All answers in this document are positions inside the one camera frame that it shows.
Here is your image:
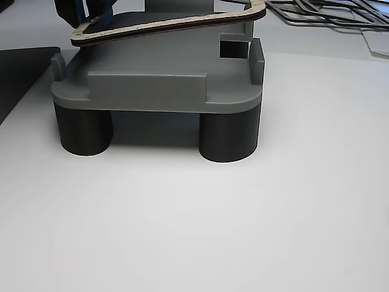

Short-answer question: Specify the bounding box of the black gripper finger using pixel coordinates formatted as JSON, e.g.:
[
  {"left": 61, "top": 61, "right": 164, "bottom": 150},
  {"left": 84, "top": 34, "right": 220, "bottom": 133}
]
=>
[
  {"left": 90, "top": 0, "right": 118, "bottom": 28},
  {"left": 54, "top": 0, "right": 92, "bottom": 27}
]

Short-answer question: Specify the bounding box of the beige rectangular frame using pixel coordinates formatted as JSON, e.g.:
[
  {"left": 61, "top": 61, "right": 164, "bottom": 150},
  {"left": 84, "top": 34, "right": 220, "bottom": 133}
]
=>
[{"left": 69, "top": 0, "right": 268, "bottom": 48}]

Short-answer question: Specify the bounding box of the gray holder with black feet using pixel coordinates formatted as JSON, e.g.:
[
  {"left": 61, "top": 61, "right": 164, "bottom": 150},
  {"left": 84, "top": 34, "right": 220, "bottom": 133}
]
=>
[{"left": 50, "top": 0, "right": 267, "bottom": 164}]

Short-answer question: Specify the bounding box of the gray flat base mat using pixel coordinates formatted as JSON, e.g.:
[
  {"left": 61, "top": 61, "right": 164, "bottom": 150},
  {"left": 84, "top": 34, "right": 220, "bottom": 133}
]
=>
[{"left": 0, "top": 46, "right": 61, "bottom": 126}]

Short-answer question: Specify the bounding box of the pile of black gaskets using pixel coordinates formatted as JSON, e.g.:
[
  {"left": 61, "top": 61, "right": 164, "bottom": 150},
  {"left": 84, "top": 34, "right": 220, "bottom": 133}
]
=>
[{"left": 266, "top": 0, "right": 379, "bottom": 27}]

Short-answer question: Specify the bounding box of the gray sheet piece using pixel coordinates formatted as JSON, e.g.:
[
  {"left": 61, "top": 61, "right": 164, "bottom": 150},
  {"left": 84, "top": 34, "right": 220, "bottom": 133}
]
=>
[{"left": 360, "top": 26, "right": 389, "bottom": 58}]

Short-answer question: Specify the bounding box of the black rectangular frame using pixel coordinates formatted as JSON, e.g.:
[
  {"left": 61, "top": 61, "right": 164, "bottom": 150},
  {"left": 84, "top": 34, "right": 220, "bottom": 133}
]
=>
[{"left": 296, "top": 0, "right": 389, "bottom": 32}]

